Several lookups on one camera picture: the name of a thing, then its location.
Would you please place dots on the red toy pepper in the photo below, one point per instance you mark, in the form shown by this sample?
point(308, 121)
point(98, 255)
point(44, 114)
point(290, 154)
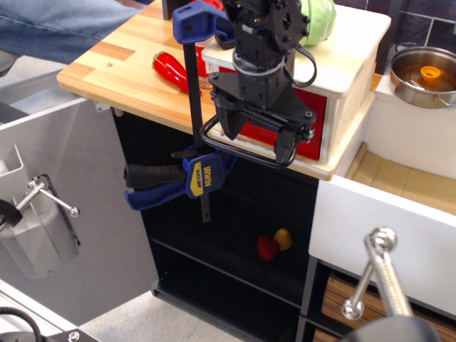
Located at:
point(171, 70)

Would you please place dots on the steel cooking pot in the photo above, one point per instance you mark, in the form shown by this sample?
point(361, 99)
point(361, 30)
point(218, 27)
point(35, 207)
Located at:
point(408, 85)

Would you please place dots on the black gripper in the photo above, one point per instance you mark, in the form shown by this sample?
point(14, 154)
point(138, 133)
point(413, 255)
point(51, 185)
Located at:
point(232, 92)

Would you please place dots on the red front wooden drawer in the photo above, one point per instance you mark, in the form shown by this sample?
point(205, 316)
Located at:
point(316, 103)

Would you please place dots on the blue Irwin bar clamp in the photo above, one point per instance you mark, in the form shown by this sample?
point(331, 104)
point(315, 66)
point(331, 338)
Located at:
point(203, 170)

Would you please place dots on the black metal drawer handle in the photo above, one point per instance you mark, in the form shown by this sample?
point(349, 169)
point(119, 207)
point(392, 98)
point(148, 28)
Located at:
point(265, 119)

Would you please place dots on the blue jeans leg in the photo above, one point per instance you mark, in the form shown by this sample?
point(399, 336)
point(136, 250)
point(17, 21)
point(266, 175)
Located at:
point(59, 31)

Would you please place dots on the green toy cabbage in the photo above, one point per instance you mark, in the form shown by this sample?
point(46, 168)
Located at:
point(322, 14)

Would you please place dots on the plywood box housing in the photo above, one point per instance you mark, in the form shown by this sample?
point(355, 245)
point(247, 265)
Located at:
point(344, 66)

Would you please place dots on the steel clamp screw right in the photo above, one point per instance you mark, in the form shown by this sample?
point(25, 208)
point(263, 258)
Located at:
point(379, 245)

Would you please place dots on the yellow toy fruit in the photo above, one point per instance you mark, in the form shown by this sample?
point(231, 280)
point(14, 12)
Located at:
point(284, 239)

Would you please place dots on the orange toy in pot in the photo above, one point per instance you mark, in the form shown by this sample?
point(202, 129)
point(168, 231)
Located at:
point(430, 73)

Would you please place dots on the grey cabinet door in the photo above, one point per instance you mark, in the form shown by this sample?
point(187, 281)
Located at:
point(79, 249)

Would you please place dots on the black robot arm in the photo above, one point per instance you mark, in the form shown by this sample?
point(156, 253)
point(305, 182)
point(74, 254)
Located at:
point(267, 37)

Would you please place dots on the red toy strawberry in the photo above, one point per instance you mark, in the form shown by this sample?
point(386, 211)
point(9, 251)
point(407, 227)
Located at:
point(267, 248)

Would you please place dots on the black object top edge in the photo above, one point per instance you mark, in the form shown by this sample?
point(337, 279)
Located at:
point(168, 6)

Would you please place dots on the white toy sink unit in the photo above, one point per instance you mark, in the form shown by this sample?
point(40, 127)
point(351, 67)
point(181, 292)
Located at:
point(346, 210)

